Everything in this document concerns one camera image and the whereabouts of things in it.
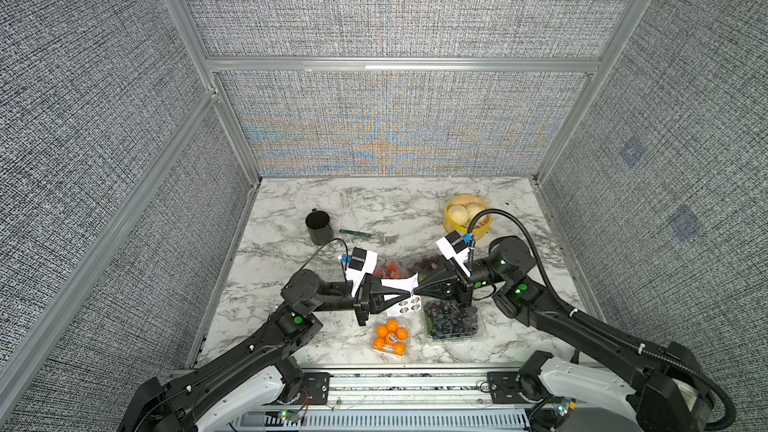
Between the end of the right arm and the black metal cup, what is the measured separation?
476mm

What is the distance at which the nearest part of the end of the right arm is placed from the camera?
57cm

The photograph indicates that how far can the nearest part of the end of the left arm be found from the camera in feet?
1.78

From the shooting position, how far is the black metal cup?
974 mm

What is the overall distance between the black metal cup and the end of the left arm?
438 millimetres

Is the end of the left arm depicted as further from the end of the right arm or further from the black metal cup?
the black metal cup
